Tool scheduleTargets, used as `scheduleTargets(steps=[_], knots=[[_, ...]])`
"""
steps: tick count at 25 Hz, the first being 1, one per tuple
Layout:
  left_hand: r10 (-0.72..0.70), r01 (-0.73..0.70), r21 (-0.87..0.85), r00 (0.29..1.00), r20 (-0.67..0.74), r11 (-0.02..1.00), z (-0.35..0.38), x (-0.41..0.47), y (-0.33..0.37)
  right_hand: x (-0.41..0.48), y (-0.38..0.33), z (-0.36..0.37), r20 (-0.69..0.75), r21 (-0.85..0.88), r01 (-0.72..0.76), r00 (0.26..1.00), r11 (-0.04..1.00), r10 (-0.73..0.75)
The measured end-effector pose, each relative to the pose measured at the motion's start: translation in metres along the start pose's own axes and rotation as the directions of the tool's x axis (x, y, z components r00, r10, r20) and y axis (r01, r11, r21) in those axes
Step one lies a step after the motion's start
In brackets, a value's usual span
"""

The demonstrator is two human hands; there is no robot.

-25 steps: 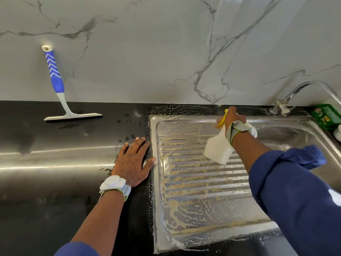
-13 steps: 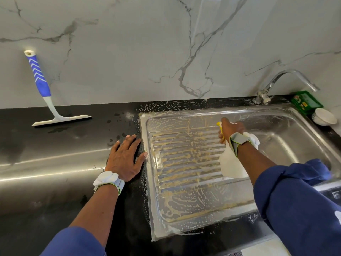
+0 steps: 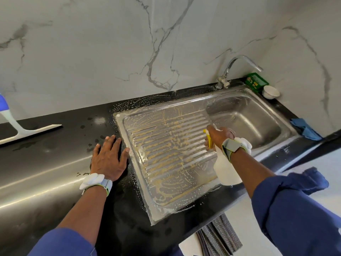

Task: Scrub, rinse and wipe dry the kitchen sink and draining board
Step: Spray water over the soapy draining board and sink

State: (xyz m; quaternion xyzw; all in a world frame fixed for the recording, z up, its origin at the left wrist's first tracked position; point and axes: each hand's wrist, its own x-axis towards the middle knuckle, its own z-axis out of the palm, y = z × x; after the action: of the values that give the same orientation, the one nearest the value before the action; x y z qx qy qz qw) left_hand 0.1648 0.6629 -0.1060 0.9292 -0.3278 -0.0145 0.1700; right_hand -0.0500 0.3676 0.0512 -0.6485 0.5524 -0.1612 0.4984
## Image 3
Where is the person's left hand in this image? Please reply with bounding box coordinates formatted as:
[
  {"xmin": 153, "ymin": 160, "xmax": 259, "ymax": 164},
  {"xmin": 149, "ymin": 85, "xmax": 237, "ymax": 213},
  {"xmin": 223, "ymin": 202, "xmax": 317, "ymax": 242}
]
[{"xmin": 91, "ymin": 135, "xmax": 130, "ymax": 182}]

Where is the person's right hand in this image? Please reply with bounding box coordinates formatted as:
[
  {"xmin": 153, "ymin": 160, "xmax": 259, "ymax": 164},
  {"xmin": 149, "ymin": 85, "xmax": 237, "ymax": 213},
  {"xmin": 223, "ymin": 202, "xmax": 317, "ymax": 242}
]
[{"xmin": 205, "ymin": 124, "xmax": 236, "ymax": 153}]

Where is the white yellow spray bottle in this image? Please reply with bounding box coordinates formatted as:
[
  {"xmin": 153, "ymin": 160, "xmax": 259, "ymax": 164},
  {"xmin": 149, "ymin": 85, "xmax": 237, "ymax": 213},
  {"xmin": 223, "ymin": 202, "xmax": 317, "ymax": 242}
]
[{"xmin": 204, "ymin": 128, "xmax": 243, "ymax": 186}]

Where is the stainless steel sink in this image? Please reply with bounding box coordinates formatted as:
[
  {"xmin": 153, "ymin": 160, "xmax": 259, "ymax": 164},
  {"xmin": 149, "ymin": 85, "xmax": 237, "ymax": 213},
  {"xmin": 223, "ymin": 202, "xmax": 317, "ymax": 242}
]
[{"xmin": 113, "ymin": 84, "xmax": 300, "ymax": 225}]

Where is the person's right forearm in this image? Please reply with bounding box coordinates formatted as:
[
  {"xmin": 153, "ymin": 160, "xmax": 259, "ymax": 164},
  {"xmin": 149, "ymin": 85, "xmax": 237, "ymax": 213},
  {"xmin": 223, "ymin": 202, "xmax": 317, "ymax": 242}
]
[{"xmin": 230, "ymin": 149, "xmax": 277, "ymax": 199}]

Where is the person's left forearm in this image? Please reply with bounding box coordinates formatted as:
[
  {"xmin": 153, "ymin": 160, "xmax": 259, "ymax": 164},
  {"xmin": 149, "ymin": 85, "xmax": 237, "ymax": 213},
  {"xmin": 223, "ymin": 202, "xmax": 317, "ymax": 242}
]
[{"xmin": 58, "ymin": 186, "xmax": 109, "ymax": 246}]

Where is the white left wrist tracker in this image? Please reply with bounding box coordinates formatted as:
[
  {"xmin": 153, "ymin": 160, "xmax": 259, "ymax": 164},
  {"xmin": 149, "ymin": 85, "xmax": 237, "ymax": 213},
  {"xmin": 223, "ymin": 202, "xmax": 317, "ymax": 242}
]
[{"xmin": 79, "ymin": 172, "xmax": 114, "ymax": 196}]

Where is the green soap tray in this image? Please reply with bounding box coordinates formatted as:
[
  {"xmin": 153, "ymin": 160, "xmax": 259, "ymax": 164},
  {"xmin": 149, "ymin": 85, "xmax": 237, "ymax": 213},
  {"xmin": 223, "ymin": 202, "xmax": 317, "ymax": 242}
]
[{"xmin": 244, "ymin": 72, "xmax": 269, "ymax": 94}]

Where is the white bowl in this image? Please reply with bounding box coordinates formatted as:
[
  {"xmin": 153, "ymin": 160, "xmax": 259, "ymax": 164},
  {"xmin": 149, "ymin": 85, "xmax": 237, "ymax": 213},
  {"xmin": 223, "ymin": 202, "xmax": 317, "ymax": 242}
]
[{"xmin": 262, "ymin": 85, "xmax": 281, "ymax": 100}]

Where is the chrome faucet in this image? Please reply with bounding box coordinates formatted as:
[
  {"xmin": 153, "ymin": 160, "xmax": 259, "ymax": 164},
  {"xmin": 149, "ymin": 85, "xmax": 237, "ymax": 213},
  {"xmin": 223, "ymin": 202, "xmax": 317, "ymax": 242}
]
[{"xmin": 215, "ymin": 55, "xmax": 264, "ymax": 90}]

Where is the blue cloth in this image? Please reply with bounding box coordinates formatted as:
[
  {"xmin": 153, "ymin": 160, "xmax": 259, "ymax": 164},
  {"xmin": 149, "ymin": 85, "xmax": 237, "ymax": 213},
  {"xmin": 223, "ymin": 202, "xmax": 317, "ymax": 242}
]
[{"xmin": 290, "ymin": 118, "xmax": 324, "ymax": 142}]

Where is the blue white squeegee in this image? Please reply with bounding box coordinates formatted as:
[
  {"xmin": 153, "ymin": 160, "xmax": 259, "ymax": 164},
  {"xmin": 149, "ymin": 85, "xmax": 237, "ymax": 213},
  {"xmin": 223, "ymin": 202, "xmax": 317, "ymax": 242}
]
[{"xmin": 0, "ymin": 93, "xmax": 63, "ymax": 145}]

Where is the striped floor mat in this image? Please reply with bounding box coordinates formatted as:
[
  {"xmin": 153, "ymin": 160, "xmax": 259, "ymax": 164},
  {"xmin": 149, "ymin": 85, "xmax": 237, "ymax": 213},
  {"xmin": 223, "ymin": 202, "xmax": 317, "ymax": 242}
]
[{"xmin": 195, "ymin": 213, "xmax": 244, "ymax": 256}]

